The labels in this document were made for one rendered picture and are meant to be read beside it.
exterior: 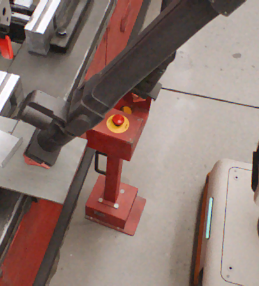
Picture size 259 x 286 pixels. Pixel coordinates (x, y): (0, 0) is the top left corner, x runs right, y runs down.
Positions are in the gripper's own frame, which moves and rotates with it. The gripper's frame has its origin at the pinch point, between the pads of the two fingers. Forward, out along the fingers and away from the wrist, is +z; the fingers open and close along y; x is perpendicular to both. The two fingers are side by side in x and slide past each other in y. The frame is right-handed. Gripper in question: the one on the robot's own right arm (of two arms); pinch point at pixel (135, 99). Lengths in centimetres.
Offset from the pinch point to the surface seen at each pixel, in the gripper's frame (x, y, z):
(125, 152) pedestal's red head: 15.4, -5.1, 7.7
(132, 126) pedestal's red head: 9.1, -2.7, 1.3
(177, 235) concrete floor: 7, -51, 69
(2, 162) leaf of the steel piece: 46, 24, -17
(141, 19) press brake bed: -119, 9, 81
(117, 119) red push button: 10.4, 2.8, -0.3
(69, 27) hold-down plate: -11.2, 29.7, -2.8
